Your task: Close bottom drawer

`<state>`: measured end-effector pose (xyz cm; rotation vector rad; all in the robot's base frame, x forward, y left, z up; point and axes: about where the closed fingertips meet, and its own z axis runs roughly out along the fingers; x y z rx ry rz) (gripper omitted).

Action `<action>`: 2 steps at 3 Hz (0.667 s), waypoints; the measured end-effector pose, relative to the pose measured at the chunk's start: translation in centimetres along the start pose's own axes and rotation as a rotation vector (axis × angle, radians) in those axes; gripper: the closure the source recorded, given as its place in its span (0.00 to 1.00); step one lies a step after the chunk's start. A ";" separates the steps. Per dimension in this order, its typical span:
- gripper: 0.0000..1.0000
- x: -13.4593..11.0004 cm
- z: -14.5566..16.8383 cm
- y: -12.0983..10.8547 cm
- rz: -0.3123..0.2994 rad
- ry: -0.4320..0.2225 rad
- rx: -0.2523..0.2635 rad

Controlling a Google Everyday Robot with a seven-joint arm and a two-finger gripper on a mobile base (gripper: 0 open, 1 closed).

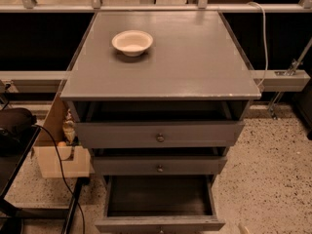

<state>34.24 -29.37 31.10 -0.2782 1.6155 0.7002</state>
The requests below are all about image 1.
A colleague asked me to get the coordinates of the grey top drawer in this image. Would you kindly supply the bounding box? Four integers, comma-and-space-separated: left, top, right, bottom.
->
76, 121, 244, 148

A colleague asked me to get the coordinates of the white cable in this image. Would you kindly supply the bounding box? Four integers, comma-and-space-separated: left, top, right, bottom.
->
248, 1, 270, 88

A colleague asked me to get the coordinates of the white paper bowl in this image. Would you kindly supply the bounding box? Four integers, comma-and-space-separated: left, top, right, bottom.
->
111, 30, 153, 57

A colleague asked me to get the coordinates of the grey drawer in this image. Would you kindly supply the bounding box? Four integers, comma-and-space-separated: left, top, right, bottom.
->
93, 156, 227, 176
76, 121, 244, 148
95, 175, 224, 234

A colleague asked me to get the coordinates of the black table frame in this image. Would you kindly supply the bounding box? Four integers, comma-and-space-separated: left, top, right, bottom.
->
0, 125, 91, 234

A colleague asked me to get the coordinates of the grey bottom drawer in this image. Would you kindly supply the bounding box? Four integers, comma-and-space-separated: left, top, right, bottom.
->
95, 175, 224, 234

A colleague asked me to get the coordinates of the aluminium rail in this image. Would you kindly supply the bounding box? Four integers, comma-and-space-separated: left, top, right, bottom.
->
0, 3, 312, 14
0, 69, 311, 94

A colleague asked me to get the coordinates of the black cable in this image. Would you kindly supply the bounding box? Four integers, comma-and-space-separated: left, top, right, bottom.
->
33, 124, 87, 234

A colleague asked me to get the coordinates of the metal diagonal strut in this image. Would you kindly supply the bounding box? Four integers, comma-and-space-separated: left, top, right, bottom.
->
264, 37, 312, 119

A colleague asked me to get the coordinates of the black bag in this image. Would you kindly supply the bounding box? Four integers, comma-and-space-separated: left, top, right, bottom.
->
0, 108, 37, 144

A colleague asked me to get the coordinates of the upper aluminium rail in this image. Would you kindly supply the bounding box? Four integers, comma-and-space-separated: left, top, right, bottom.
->
0, 3, 312, 14

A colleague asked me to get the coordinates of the cardboard box with items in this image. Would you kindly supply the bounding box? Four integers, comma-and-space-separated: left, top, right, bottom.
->
34, 96, 94, 178

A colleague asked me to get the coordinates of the grey middle drawer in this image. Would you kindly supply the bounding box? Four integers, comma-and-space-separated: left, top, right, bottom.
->
93, 156, 227, 176

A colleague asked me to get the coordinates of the grey wooden drawer cabinet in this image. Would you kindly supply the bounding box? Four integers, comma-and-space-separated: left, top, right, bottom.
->
60, 11, 260, 163

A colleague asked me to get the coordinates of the lower aluminium rail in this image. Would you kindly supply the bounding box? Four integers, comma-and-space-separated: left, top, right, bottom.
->
0, 69, 311, 94

